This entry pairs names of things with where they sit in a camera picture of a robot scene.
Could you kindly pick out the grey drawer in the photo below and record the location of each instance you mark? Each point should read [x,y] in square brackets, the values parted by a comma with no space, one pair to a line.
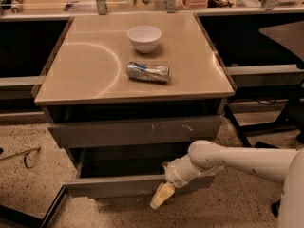
[135,132]
[122,171]

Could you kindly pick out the thin metal rod with cable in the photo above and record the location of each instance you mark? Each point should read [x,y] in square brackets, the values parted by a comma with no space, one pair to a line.
[27,155]

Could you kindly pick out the white bowl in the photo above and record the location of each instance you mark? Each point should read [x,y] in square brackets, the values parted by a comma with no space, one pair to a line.
[144,39]

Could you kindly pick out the black table leg frame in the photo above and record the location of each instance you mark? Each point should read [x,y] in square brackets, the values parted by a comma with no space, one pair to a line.
[289,118]

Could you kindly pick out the grey top drawer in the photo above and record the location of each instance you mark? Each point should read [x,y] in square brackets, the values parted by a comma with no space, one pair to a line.
[135,132]

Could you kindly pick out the black floor stand bar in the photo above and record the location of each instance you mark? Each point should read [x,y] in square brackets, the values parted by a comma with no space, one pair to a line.
[36,215]

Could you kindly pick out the crushed silver blue can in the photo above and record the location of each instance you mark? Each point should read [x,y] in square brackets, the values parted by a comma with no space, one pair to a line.
[149,73]

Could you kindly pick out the grey drawer cabinet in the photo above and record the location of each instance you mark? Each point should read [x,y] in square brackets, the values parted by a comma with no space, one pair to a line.
[87,80]

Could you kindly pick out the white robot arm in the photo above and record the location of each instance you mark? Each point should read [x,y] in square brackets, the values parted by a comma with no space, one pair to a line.
[208,158]

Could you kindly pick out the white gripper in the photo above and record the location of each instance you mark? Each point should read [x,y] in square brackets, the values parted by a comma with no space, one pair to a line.
[173,174]

